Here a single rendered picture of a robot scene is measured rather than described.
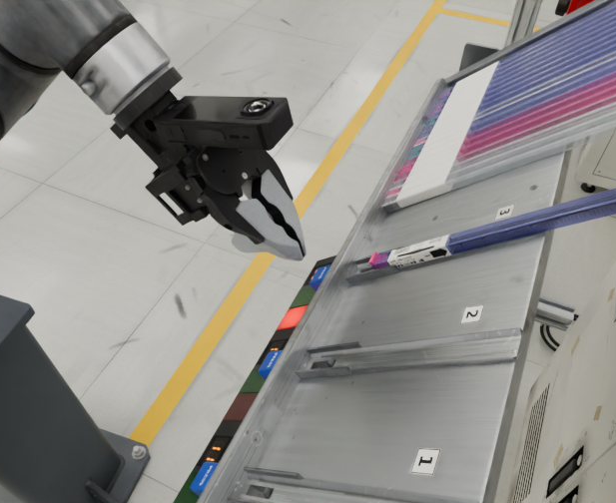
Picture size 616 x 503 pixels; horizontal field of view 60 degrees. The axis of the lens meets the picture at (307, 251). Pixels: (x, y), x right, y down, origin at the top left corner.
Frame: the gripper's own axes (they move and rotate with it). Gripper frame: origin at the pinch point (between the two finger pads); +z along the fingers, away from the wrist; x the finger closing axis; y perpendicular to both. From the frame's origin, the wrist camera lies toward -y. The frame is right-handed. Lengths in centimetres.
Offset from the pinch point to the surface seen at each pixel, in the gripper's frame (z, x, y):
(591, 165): 71, -113, 13
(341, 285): 4.2, 2.2, -3.5
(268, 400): 3.1, 15.7, -3.6
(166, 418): 31, -1, 74
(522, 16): 21, -109, 8
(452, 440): 4.9, 17.4, -19.9
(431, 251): 4.1, 0.7, -13.3
